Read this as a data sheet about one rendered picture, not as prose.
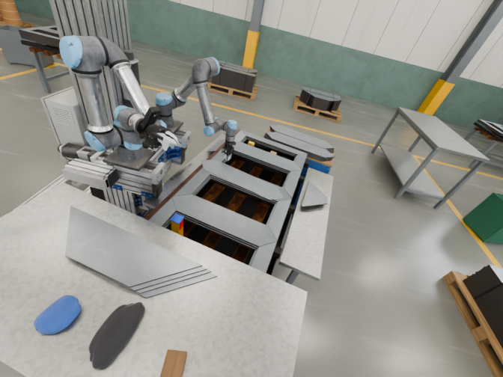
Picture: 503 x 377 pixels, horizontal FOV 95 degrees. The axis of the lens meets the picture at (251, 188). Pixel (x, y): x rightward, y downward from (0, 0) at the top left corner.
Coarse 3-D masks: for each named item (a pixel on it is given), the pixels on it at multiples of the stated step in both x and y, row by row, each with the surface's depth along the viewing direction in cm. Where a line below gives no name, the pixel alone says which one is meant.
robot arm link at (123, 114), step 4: (116, 108) 101; (120, 108) 100; (124, 108) 100; (128, 108) 101; (116, 112) 101; (120, 112) 100; (124, 112) 99; (128, 112) 99; (132, 112) 99; (136, 112) 101; (116, 116) 101; (120, 116) 100; (124, 116) 99; (128, 116) 98; (120, 120) 101; (124, 120) 99; (128, 120) 98; (124, 124) 101; (128, 124) 99; (124, 128) 103; (128, 128) 103
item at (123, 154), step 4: (120, 148) 137; (124, 148) 136; (140, 148) 144; (120, 152) 138; (124, 152) 138; (128, 152) 138; (132, 152) 140; (136, 152) 141; (140, 152) 144; (120, 156) 139; (124, 156) 139; (128, 156) 139; (132, 156) 141; (136, 156) 142; (140, 156) 144; (124, 160) 140; (128, 160) 140; (132, 160) 141; (136, 160) 143
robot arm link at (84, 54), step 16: (64, 48) 94; (80, 48) 94; (96, 48) 98; (80, 64) 97; (96, 64) 101; (80, 80) 103; (96, 80) 105; (96, 96) 109; (96, 112) 113; (96, 128) 117; (112, 128) 123; (96, 144) 119; (112, 144) 126
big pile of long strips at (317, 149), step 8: (272, 128) 263; (280, 128) 267; (288, 128) 272; (264, 136) 255; (272, 136) 248; (280, 136) 251; (288, 136) 255; (296, 136) 259; (304, 136) 263; (288, 144) 241; (296, 144) 244; (304, 144) 248; (312, 144) 252; (320, 144) 256; (328, 144) 260; (304, 152) 240; (312, 152) 239; (320, 152) 242; (328, 152) 246; (320, 160) 239; (328, 160) 242
